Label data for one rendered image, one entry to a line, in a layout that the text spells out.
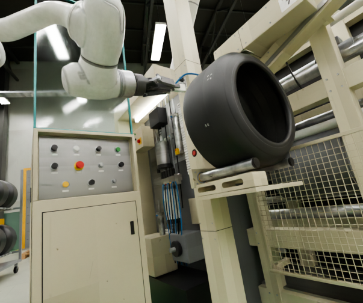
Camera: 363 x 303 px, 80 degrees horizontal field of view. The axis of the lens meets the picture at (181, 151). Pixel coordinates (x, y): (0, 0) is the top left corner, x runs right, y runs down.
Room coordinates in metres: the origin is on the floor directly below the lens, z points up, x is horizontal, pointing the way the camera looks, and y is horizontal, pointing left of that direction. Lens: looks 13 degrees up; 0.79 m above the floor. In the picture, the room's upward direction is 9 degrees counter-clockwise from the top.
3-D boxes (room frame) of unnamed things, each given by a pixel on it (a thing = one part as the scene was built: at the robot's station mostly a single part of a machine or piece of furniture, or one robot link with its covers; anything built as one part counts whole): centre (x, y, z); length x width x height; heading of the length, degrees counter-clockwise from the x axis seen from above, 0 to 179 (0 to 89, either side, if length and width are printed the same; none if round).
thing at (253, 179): (1.00, -0.18, 0.83); 0.36 x 0.09 x 0.06; 37
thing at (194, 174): (1.23, -0.19, 0.90); 0.40 x 0.03 x 0.10; 127
